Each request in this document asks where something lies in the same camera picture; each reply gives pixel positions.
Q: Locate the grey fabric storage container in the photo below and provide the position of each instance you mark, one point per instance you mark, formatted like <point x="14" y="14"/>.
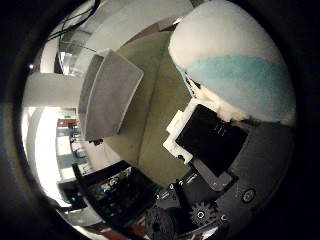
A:
<point x="110" y="96"/>

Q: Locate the teal and white plush toy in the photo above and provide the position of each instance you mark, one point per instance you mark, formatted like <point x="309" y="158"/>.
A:
<point x="233" y="66"/>

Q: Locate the black equipment cart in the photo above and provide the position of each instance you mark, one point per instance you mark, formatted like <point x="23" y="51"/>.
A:
<point x="116" y="193"/>

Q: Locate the olive green upholstered bench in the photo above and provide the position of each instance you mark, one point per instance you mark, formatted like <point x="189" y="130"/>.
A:
<point x="160" y="116"/>

